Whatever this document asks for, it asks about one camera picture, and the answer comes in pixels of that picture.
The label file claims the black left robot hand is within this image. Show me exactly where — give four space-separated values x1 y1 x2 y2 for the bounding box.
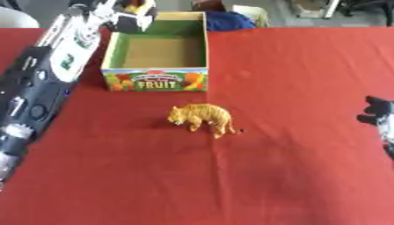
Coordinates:
109 0 159 34

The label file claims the orange toy tiger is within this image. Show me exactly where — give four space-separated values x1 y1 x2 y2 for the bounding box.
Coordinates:
166 103 246 140

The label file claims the black office chair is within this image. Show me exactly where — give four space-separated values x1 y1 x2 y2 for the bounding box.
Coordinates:
335 0 394 18

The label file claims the white round object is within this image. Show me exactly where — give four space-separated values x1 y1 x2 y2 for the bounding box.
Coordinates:
0 6 42 29

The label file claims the cardboard box with green inside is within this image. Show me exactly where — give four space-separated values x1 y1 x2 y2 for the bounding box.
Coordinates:
99 11 211 92

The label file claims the tan cardboard box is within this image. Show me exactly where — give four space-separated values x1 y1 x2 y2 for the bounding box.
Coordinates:
290 0 332 19

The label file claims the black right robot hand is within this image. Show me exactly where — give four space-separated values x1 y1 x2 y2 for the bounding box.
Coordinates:
355 95 394 161

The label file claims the yellow and red toy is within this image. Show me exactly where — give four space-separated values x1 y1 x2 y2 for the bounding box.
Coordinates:
123 0 150 14

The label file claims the cream chair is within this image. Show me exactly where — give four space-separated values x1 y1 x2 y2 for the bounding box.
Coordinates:
230 4 273 29

